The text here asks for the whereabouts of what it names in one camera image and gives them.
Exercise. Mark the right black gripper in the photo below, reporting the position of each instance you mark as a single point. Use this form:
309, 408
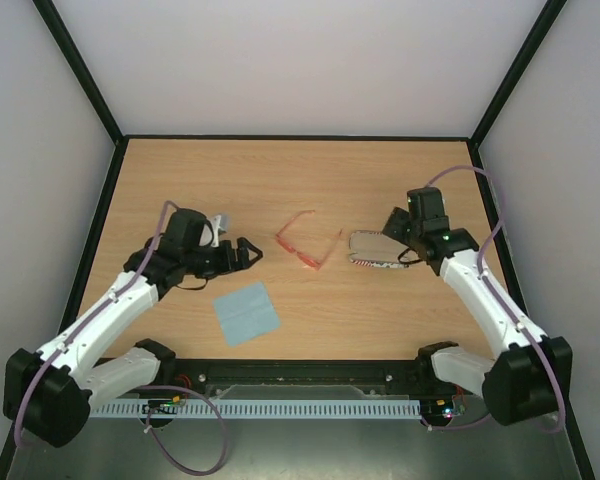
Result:
402, 226

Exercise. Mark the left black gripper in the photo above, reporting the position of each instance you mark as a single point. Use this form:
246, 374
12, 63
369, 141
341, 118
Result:
229, 264

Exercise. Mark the flag pattern glasses case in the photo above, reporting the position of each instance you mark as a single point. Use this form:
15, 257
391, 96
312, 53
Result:
374, 249

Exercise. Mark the light blue cleaning cloth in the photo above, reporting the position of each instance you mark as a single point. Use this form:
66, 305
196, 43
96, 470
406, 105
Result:
246, 314

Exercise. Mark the pink translucent sunglasses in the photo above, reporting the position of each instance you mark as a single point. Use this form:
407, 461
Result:
305, 238

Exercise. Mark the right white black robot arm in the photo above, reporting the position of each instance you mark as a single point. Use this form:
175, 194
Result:
529, 372

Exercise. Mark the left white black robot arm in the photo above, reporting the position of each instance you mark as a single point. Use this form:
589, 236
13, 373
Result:
52, 391

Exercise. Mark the left black circuit board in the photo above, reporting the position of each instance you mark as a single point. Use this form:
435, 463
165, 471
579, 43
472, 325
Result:
163, 406

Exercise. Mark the right green circuit board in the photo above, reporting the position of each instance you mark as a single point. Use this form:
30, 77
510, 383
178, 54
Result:
442, 411

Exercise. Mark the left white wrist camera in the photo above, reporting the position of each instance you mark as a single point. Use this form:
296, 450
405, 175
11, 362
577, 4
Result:
213, 229

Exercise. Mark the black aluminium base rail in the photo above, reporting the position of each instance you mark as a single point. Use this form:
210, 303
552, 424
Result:
384, 377

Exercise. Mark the light blue slotted cable duct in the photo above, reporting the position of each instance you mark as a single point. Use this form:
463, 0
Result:
299, 409

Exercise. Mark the black frame post right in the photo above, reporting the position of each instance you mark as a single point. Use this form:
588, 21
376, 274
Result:
531, 44

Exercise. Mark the black frame post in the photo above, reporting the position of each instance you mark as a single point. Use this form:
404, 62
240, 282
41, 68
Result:
531, 44
70, 51

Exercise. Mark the black frame post left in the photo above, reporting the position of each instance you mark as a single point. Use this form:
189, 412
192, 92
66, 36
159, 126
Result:
70, 51

